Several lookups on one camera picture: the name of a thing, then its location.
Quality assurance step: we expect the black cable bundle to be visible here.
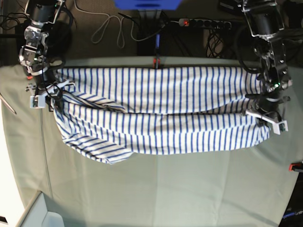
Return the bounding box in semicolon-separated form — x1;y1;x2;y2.
203;28;237;59

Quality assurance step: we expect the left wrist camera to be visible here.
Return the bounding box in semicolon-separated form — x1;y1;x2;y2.
272;120;288;135

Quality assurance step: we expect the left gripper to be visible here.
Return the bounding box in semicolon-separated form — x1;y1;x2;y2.
245;93;288;125

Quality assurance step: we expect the white power strip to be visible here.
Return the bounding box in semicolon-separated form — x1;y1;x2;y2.
178;18;232;30

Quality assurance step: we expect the blue white striped t-shirt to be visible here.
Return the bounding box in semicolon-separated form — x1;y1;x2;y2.
54;66;270;164

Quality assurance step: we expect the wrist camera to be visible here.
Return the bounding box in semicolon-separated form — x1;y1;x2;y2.
272;120;288;135
29;95;46;109

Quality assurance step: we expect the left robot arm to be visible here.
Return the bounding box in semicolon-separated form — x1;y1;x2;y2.
235;0;292;131

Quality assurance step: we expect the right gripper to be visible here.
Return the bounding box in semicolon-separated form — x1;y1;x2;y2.
25;79;75;111

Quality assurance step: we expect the white box corner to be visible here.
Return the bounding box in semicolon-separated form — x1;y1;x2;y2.
0;190;64;227

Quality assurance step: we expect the red clamp table centre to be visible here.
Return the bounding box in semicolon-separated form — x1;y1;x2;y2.
153;56;160;69

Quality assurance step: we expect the green table cloth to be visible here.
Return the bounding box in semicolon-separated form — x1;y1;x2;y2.
0;65;303;227

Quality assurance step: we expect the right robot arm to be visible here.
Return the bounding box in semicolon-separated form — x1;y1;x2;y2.
19;0;73;112

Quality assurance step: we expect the orange black clamp right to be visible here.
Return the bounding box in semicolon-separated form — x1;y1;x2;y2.
289;162;303;173

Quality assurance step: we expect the white cable loop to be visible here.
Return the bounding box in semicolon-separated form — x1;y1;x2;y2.
74;0;143;49

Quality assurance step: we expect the black round base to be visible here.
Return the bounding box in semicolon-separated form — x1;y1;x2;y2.
46;21;72;57

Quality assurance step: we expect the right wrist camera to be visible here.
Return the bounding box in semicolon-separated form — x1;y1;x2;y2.
29;95;46;109

